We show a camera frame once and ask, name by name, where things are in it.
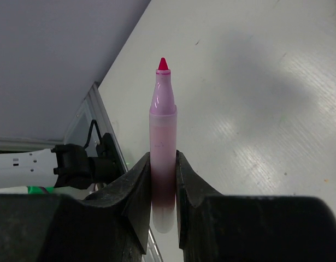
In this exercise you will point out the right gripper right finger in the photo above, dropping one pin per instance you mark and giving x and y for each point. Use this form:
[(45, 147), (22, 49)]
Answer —
[(202, 221)]

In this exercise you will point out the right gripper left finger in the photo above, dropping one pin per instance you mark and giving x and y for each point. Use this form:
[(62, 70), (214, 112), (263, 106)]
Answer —
[(123, 209)]

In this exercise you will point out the pink marker pen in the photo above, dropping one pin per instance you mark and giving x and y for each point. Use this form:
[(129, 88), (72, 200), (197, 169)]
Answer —
[(162, 133)]

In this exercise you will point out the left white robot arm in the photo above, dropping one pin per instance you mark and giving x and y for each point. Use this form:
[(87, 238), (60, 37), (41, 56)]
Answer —
[(62, 166)]

